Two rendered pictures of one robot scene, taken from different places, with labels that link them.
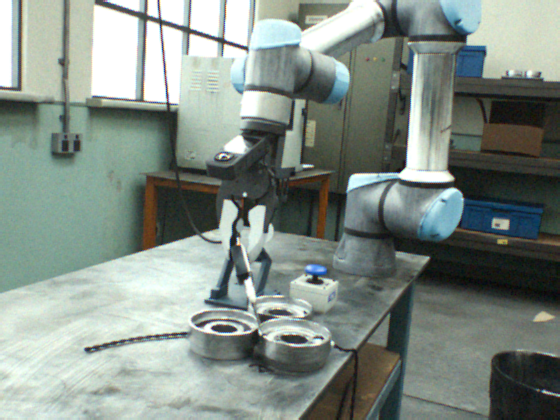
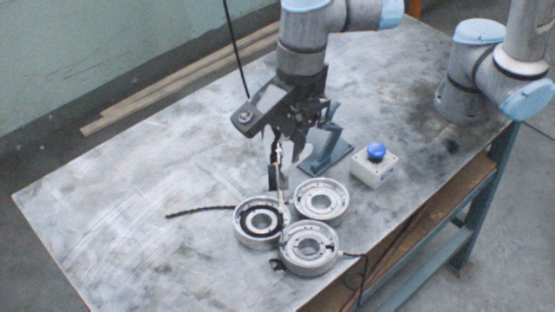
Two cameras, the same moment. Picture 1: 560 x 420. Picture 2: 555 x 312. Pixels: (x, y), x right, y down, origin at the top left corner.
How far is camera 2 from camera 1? 60 cm
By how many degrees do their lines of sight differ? 42
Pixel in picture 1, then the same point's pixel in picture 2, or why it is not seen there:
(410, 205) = (495, 86)
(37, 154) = not seen: outside the picture
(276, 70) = (301, 33)
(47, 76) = not seen: outside the picture
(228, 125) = not seen: outside the picture
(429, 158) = (520, 49)
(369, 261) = (460, 112)
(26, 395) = (120, 261)
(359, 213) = (458, 67)
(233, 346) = (258, 245)
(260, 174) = (289, 118)
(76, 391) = (146, 264)
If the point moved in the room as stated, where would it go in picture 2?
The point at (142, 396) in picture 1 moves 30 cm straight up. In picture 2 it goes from (182, 280) to (153, 161)
